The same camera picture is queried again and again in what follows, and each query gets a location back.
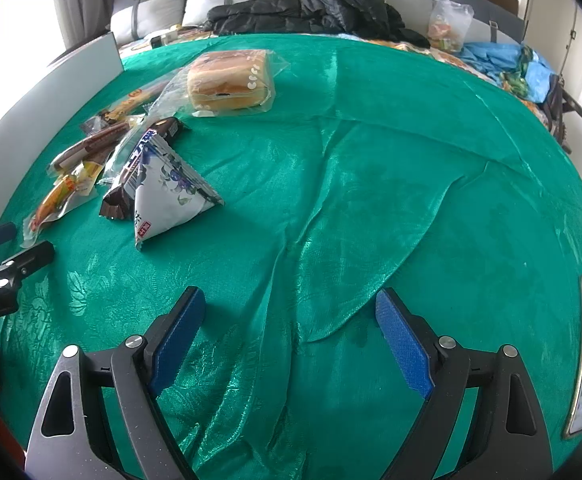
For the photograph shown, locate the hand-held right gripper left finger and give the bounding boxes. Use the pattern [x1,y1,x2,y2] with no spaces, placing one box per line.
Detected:
[23,286,206,480]

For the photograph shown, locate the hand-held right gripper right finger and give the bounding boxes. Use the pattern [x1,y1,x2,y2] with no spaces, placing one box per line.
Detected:
[376,287,554,480]

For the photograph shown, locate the clear sausage packet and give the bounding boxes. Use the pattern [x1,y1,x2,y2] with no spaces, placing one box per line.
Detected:
[21,175,98,247]

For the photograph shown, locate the yellow dried tofu packet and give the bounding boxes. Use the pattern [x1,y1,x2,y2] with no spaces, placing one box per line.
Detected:
[61,159,106,197]

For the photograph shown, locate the long dark snack packet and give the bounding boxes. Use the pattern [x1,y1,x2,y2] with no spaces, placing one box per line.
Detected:
[102,80,172,122]

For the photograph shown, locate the bread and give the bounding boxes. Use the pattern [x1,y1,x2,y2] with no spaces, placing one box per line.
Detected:
[148,50,290,118]

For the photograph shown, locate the dark chocolate bar wrapper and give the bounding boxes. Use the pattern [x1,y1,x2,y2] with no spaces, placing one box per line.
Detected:
[100,116,192,221]

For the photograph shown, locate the brown sausage stick packet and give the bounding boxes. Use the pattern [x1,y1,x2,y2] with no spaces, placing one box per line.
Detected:
[51,120,142,175]

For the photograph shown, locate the white board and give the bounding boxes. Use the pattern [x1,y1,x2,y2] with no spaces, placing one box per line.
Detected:
[0,31,124,241]

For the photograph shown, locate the white triangular floral packet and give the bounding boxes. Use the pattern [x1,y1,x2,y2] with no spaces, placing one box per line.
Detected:
[133,135,226,252]

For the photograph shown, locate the green patterned cloth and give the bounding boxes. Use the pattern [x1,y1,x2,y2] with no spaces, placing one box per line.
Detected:
[0,34,582,480]

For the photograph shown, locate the grey curtain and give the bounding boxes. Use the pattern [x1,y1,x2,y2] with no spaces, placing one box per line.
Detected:
[50,0,118,53]

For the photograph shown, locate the dark folding chair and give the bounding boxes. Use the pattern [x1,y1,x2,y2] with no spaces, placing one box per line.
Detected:
[541,72,582,155]

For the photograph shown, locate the blue cloth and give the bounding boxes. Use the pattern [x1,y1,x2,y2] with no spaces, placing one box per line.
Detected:
[458,42,560,105]

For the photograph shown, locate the clear plastic bag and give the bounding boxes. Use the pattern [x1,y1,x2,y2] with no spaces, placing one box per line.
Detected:
[428,0,474,54]

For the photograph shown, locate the black puffer jacket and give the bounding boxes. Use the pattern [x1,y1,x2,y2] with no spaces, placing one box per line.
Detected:
[206,0,429,48]

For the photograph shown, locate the white wardrobe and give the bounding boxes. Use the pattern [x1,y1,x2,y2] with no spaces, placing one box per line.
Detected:
[518,0,582,126]

